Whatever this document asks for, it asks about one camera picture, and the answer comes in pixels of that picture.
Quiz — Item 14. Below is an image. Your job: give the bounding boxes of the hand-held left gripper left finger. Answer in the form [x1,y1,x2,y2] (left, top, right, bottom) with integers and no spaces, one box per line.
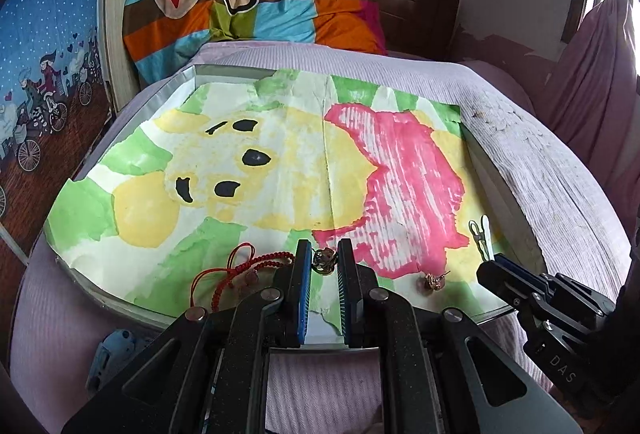
[62,240,314,434]

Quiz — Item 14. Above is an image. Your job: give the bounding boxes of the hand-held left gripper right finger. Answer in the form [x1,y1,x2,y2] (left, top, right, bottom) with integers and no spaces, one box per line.
[337,239,583,434]

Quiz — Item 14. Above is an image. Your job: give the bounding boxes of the grey cardboard box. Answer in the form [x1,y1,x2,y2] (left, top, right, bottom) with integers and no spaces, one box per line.
[42,62,548,330]

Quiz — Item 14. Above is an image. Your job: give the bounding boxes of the pink pillow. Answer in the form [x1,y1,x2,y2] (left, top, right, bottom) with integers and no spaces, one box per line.
[465,58,537,111]

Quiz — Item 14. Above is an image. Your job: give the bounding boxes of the blue wrist watch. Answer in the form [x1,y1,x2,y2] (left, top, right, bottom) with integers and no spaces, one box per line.
[87,329,162,396]

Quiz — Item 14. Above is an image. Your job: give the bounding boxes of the blue printed fabric wardrobe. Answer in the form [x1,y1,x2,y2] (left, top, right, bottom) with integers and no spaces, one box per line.
[0,0,119,261]

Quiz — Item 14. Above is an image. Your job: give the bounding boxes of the red string bracelet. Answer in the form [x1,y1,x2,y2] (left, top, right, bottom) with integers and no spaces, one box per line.
[190,243,297,313]

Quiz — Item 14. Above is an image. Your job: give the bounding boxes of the painted paper sheet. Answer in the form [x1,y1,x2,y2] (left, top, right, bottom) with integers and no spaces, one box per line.
[45,69,506,315]

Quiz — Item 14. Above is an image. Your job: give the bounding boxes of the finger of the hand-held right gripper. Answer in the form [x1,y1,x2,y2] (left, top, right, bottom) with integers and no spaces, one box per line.
[493,254,615,316]
[476,261,539,311]

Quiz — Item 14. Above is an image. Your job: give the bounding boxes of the pink bedspread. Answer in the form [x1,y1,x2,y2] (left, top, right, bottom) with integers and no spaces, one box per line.
[10,39,640,434]

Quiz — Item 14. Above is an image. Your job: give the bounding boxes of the pale wooden cabinet side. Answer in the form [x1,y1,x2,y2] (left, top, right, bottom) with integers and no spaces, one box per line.
[100,0,151,116]

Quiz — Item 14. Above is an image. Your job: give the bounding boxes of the pink curtain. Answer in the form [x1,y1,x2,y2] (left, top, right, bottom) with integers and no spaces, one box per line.
[537,0,640,195]

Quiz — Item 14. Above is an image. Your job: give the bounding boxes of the dark wooden headboard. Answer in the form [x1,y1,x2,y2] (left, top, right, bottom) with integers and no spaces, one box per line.
[377,0,461,61]

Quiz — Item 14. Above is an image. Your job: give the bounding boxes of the gold earring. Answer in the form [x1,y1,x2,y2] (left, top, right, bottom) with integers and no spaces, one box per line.
[312,248,337,276]
[419,270,452,293]

